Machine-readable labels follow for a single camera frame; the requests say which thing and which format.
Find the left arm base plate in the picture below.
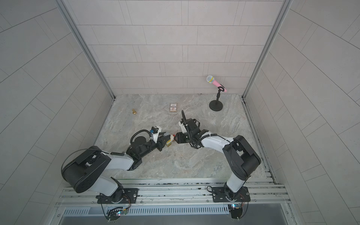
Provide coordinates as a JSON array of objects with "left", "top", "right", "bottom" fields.
[{"left": 96, "top": 188, "right": 139, "bottom": 204}]

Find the circuit board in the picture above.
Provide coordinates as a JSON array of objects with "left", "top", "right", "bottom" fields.
[
  {"left": 228, "top": 204, "right": 245, "bottom": 220},
  {"left": 107, "top": 207, "right": 130, "bottom": 222}
]

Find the black microphone stand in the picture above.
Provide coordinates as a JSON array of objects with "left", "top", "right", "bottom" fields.
[{"left": 209, "top": 86, "right": 225, "bottom": 112}]

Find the aluminium rail frame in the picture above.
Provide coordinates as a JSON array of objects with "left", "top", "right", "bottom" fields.
[{"left": 55, "top": 178, "right": 291, "bottom": 217}]

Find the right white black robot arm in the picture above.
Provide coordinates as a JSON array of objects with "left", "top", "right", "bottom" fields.
[{"left": 174, "top": 111, "right": 261, "bottom": 202}]

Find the white long lego brick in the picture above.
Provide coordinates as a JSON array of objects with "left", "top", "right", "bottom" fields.
[{"left": 167, "top": 135, "right": 174, "bottom": 143}]

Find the pink toy microphone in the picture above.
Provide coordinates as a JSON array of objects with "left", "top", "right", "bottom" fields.
[{"left": 206, "top": 75, "right": 227, "bottom": 92}]

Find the left circuit board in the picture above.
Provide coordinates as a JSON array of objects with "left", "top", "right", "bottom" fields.
[{"left": 107, "top": 207, "right": 130, "bottom": 222}]

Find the right circuit board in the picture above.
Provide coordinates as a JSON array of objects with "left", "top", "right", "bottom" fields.
[{"left": 228, "top": 204, "right": 245, "bottom": 220}]

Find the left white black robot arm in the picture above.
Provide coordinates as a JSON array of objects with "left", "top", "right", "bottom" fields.
[{"left": 61, "top": 126, "right": 172, "bottom": 203}]

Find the red white card box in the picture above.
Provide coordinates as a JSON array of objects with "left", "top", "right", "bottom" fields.
[{"left": 169, "top": 103, "right": 177, "bottom": 113}]

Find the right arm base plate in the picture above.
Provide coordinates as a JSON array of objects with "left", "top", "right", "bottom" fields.
[{"left": 207, "top": 186, "right": 251, "bottom": 203}]

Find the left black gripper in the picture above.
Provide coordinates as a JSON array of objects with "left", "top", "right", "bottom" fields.
[{"left": 139, "top": 133, "right": 171, "bottom": 160}]

